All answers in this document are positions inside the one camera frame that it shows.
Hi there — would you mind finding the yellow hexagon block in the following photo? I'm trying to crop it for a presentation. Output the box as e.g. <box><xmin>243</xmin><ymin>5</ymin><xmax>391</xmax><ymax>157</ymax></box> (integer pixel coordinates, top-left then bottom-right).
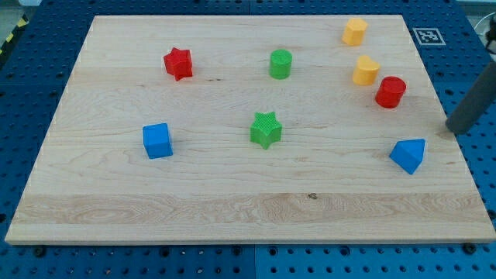
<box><xmin>342</xmin><ymin>18</ymin><xmax>368</xmax><ymax>46</ymax></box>

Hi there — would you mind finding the white fiducial marker tag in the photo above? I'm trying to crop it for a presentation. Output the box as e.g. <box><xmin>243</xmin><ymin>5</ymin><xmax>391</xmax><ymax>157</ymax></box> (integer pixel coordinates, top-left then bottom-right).
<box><xmin>413</xmin><ymin>28</ymin><xmax>446</xmax><ymax>46</ymax></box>

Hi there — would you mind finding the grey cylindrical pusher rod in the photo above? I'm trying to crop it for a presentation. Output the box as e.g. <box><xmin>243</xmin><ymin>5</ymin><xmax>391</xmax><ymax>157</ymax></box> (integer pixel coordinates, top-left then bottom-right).
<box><xmin>445</xmin><ymin>60</ymin><xmax>495</xmax><ymax>135</ymax></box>

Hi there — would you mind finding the blue pentagon block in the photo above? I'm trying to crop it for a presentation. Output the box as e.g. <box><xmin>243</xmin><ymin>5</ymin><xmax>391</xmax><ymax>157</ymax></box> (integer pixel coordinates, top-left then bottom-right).
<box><xmin>389</xmin><ymin>139</ymin><xmax>426</xmax><ymax>174</ymax></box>

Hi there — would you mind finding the green cylinder block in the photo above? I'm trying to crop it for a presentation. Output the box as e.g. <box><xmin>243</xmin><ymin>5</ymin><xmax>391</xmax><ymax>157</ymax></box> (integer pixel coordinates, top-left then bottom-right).
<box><xmin>269</xmin><ymin>49</ymin><xmax>292</xmax><ymax>80</ymax></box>

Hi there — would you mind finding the light wooden board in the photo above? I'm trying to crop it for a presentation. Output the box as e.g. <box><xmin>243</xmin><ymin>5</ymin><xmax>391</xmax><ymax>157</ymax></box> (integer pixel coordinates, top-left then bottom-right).
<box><xmin>5</xmin><ymin>15</ymin><xmax>495</xmax><ymax>245</ymax></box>

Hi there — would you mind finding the green star block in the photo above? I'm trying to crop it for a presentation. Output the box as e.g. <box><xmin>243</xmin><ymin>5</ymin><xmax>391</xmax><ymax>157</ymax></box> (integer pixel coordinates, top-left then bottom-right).
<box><xmin>250</xmin><ymin>112</ymin><xmax>282</xmax><ymax>150</ymax></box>

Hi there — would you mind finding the red star block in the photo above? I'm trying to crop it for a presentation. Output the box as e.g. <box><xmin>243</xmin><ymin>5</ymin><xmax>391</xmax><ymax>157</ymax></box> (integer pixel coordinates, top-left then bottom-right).
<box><xmin>163</xmin><ymin>47</ymin><xmax>193</xmax><ymax>81</ymax></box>

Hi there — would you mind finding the blue cube block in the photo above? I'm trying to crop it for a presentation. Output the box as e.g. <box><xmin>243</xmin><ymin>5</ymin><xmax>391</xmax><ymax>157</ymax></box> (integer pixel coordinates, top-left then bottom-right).
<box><xmin>143</xmin><ymin>123</ymin><xmax>174</xmax><ymax>159</ymax></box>

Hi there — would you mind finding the yellow heart block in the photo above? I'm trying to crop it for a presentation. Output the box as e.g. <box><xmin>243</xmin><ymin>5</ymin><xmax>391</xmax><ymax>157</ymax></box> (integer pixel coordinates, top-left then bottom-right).
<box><xmin>352</xmin><ymin>55</ymin><xmax>381</xmax><ymax>86</ymax></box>

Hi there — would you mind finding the red cylinder block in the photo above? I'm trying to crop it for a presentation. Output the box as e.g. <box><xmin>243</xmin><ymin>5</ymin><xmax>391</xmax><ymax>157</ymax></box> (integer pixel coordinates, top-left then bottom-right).
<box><xmin>375</xmin><ymin>76</ymin><xmax>407</xmax><ymax>109</ymax></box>

